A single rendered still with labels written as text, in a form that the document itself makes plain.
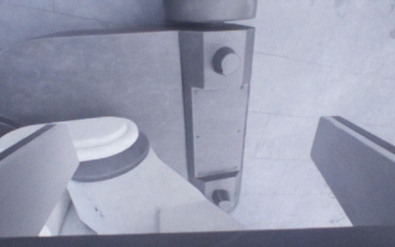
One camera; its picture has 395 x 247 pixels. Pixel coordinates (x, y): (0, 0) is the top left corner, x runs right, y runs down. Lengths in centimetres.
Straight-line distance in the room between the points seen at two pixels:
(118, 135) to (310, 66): 64
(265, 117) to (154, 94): 44
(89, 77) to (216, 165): 35
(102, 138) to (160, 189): 11
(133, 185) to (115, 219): 6
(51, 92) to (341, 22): 79
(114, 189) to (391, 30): 94
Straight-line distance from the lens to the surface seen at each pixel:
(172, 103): 49
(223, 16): 44
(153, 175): 34
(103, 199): 32
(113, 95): 48
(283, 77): 77
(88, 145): 36
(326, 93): 90
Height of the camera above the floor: 62
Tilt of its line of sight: 60 degrees down
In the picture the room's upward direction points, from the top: 155 degrees clockwise
